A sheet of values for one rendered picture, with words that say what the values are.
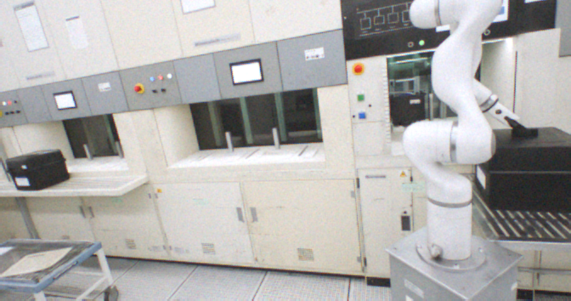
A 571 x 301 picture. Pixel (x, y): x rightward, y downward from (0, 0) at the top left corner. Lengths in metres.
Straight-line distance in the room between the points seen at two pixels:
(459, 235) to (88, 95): 2.37
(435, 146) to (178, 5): 1.61
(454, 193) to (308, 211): 1.09
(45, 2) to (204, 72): 1.29
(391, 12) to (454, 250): 1.09
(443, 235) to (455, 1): 0.66
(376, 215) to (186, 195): 1.31
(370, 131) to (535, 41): 0.79
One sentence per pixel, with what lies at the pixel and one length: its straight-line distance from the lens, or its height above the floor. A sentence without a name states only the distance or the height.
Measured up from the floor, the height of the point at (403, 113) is 1.00.
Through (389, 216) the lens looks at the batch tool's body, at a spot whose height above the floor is 0.50.
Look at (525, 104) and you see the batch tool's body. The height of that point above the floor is 1.10.
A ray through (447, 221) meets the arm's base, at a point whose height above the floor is 0.90.
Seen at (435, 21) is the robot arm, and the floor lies 1.46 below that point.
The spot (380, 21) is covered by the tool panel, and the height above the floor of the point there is 1.56.
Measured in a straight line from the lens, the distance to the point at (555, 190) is 1.39.
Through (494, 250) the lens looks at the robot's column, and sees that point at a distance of 1.15.
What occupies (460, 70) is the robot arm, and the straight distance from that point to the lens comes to 0.92.
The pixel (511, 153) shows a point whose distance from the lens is 1.30.
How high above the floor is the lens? 1.38
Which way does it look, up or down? 14 degrees down
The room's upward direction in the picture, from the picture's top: 8 degrees counter-clockwise
